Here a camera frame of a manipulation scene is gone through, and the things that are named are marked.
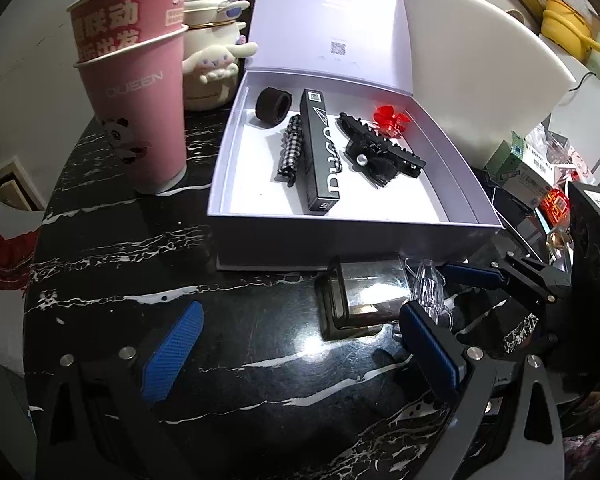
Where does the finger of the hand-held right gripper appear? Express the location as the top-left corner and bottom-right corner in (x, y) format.
(442, 252), (571, 306)
(447, 290), (556, 361)

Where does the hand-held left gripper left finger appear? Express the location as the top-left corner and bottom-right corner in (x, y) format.
(35, 301), (205, 480)

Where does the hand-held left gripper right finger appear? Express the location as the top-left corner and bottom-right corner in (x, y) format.
(399, 301), (566, 480)

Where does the clear plastic hair clip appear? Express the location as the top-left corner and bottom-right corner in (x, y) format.
(405, 258), (456, 328)

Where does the black toothed hair clip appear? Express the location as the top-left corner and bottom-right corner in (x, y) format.
(336, 111), (427, 179)

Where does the lavender gift box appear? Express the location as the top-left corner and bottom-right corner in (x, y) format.
(206, 0), (506, 272)

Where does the red hair claw clip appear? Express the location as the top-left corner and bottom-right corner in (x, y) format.
(371, 105), (412, 138)

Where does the long black lip gloss box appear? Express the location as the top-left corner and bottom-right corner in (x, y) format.
(299, 88), (342, 216)

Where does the black band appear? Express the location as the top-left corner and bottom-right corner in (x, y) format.
(255, 87), (294, 122)

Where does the red packet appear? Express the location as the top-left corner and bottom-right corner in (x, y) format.
(540, 190), (571, 221)

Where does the dark smartphone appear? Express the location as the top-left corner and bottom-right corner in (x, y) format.
(490, 180), (546, 241)

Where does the dark square glossy case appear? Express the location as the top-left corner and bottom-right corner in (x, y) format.
(314, 254), (412, 341)

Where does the blue white medicine box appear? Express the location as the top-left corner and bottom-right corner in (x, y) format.
(517, 147), (556, 201)

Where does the green white medicine box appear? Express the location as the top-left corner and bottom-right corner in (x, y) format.
(482, 132), (526, 181)

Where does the black bow hair clip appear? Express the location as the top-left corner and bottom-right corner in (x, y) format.
(344, 137), (398, 190)

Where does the white appliance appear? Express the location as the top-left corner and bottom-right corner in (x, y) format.
(545, 50), (600, 186)

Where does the red plaid cloth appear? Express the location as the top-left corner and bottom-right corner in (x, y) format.
(0, 227), (43, 293)

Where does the white plastic board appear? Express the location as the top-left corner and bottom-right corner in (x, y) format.
(402, 0), (577, 166)

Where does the black white checkered hair clip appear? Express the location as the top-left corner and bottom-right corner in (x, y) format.
(274, 114), (305, 188)

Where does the pink paper cup panda print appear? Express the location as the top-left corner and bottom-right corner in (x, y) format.
(73, 25), (190, 195)

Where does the yellow enamel pot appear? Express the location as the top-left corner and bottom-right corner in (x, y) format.
(540, 0), (600, 58)

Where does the white plush dog jar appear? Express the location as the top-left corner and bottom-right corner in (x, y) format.
(182, 0), (259, 112)

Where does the pink paper cup red print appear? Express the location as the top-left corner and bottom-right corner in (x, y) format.
(66, 0), (190, 63)

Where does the black cable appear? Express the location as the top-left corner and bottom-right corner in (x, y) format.
(567, 71), (600, 93)

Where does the beige wall vent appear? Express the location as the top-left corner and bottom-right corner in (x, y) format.
(0, 157), (46, 211)

